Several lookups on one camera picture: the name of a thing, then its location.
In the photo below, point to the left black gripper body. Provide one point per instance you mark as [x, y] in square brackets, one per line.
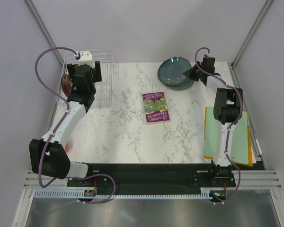
[96, 75]

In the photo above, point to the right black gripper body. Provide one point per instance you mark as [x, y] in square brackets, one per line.
[196, 72]

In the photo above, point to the dark teal glazed plate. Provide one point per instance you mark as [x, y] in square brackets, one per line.
[171, 71]

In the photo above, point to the red floral small plate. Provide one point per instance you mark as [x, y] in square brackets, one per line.
[66, 84]

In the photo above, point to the grey-blue plate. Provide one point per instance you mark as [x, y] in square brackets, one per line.
[181, 86]

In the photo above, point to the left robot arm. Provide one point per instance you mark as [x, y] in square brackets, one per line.
[48, 155]

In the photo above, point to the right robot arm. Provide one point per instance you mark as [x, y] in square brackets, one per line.
[227, 111]

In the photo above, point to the purple treehouse book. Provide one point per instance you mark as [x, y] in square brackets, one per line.
[155, 108]

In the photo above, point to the green paper folder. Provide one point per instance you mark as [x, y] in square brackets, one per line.
[236, 137]

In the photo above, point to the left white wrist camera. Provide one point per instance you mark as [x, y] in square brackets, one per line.
[84, 57]

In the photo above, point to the clear wire dish rack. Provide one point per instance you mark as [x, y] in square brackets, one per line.
[109, 73]

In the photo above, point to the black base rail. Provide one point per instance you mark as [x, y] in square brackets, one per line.
[104, 169]

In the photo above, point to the aluminium frame rail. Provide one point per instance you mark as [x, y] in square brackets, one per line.
[188, 178]

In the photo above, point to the white slotted cable duct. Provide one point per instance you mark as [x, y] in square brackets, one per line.
[92, 194]

